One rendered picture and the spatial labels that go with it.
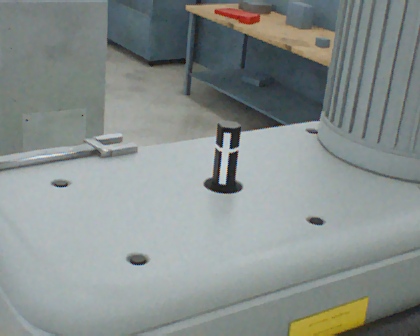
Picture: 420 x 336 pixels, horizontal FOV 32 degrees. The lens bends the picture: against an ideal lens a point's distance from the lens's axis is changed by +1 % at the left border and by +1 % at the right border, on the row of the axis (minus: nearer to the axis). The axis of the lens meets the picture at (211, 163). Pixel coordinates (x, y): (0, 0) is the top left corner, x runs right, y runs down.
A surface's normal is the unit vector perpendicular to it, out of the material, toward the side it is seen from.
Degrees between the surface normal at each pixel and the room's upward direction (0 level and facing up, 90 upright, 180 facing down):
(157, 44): 90
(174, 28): 90
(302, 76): 90
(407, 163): 90
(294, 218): 0
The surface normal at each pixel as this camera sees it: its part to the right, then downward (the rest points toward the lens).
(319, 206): 0.09, -0.92
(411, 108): -0.34, 0.33
